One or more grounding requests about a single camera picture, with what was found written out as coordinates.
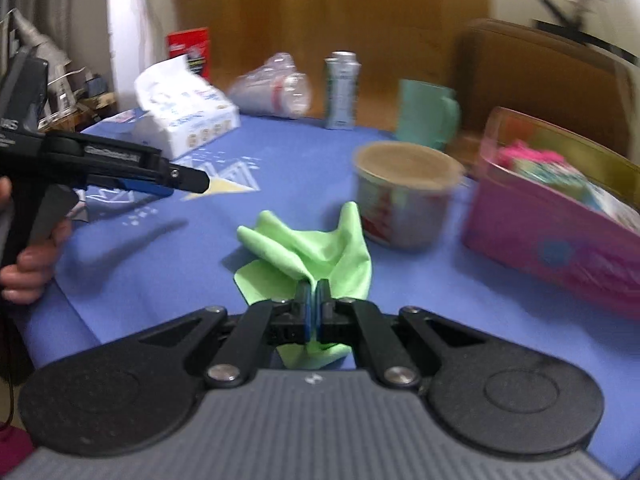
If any dark wooden cabinet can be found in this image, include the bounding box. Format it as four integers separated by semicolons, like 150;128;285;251
37;92;119;134

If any red snack box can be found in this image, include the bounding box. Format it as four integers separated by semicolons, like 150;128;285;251
166;27;211;81

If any blue patterned tablecloth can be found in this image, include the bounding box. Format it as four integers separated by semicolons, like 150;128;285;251
10;107;640;480

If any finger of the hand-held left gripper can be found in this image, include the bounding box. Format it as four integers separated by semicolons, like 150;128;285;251
82;172;176;200
42;130;210;195

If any magenta garment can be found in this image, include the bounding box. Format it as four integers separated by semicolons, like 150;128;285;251
0;430;34;480

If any pink storage box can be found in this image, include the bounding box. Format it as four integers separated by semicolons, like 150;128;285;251
462;106;640;321

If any wooden chair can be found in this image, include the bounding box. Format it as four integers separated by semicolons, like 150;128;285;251
457;17;633;161

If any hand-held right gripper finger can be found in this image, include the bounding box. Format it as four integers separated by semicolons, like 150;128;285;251
312;279;488;391
137;280;314;389

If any green drink carton white cap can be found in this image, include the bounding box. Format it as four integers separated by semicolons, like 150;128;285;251
324;51;360;130

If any black metal frame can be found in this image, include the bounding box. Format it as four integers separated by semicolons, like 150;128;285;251
532;0;640;66

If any person's left hand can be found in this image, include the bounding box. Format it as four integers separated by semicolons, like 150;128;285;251
0;219;74;306

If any green microfibre cloth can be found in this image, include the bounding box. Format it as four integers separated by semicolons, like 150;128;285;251
235;201;373;371

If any green plastic mug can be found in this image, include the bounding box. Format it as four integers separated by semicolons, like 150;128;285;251
397;79;461;150

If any white tissue pack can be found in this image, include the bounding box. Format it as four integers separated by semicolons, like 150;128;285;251
132;55;242;161

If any pink fluffy cloth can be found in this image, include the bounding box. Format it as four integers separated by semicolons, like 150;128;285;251
495;141;566;169

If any grey patterned cloth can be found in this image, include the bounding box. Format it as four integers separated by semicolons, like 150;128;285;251
10;7;71;77

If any instant noodle cup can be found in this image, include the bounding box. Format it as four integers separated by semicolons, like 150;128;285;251
352;141;466;252

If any large wooden panel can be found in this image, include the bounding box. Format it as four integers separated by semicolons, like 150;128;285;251
172;0;493;133

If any bagged stack of plastic cups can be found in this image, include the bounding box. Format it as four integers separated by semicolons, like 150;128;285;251
227;52;312;120

